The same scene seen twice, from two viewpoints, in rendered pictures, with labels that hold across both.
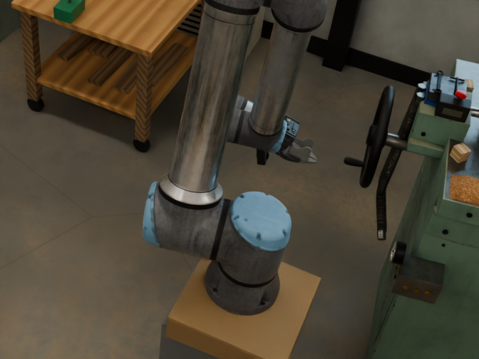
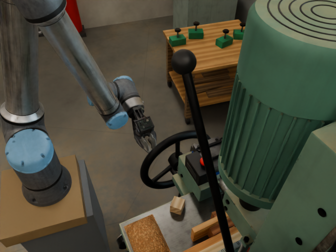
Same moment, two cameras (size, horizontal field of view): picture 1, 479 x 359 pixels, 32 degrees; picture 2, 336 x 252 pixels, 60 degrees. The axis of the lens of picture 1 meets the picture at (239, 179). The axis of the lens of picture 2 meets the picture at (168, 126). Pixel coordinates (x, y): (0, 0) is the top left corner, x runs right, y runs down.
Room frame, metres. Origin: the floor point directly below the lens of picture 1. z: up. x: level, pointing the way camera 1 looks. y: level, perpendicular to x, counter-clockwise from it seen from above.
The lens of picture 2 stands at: (1.35, -0.86, 1.66)
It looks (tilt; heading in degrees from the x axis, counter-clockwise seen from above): 46 degrees down; 57
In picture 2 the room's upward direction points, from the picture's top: straight up
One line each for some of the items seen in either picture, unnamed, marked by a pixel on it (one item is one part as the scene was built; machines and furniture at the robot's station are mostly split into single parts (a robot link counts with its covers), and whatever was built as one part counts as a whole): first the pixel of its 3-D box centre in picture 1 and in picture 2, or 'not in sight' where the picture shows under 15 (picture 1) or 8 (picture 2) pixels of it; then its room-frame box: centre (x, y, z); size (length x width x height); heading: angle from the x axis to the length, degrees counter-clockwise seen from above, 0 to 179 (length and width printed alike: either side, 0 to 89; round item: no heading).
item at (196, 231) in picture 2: not in sight; (228, 217); (1.68, -0.65, 0.93); 0.22 x 0.01 x 0.06; 173
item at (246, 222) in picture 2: not in sight; (251, 218); (1.68, -0.71, 1.03); 0.14 x 0.07 x 0.09; 83
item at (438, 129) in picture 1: (441, 115); (208, 172); (1.73, -0.50, 0.91); 0.15 x 0.14 x 0.09; 173
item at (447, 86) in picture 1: (448, 95); (208, 158); (1.73, -0.50, 0.99); 0.13 x 0.11 x 0.06; 173
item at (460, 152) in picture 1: (460, 152); (177, 205); (1.59, -0.54, 0.92); 0.03 x 0.03 x 0.03; 36
